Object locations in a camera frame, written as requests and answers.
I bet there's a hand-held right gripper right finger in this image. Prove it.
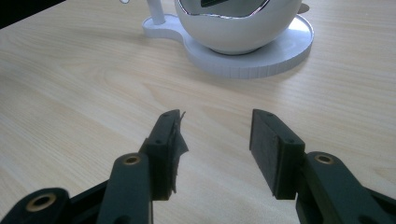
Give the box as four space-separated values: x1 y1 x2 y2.
249 108 306 201

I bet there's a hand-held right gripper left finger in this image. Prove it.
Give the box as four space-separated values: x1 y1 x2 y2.
139 109 190 201

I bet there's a white egg-shaped storage bowl stand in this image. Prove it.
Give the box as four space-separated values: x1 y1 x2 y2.
142 0 315 79

